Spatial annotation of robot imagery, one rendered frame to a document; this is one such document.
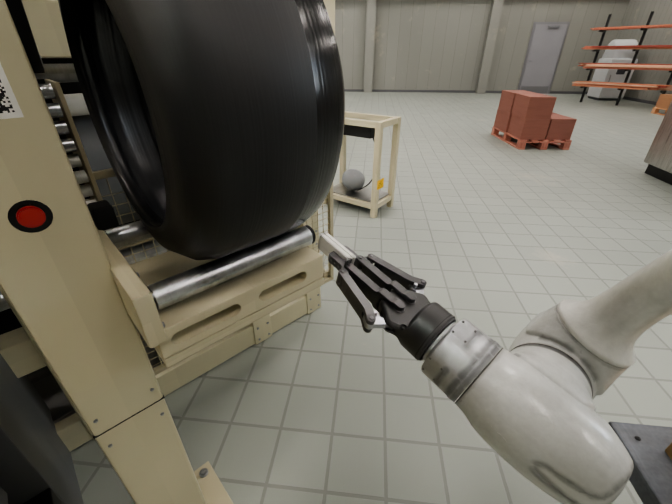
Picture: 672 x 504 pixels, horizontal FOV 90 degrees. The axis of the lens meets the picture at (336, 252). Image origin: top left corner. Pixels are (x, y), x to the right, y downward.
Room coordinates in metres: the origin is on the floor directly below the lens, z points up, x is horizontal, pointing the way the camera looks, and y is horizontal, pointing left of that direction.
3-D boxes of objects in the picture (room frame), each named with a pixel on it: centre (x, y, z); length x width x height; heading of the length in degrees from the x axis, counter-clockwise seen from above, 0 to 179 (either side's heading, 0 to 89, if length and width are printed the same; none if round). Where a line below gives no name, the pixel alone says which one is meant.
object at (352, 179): (3.02, -0.20, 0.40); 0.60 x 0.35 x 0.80; 54
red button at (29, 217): (0.42, 0.41, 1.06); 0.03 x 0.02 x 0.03; 133
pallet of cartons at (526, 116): (5.74, -3.15, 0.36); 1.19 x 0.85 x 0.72; 173
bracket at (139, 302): (0.53, 0.41, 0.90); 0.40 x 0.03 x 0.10; 43
